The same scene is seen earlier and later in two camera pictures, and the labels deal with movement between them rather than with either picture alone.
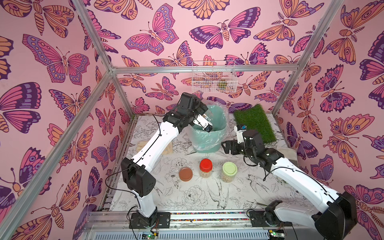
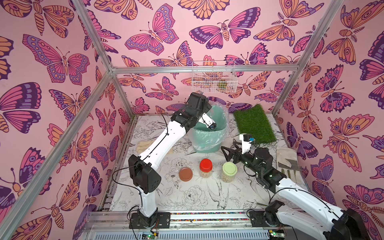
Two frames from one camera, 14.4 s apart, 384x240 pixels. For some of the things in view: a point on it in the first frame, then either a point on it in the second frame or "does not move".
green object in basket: [222, 84] does not move
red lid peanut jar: [205, 168] does not move
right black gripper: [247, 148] → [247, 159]
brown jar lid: [185, 174] does not move
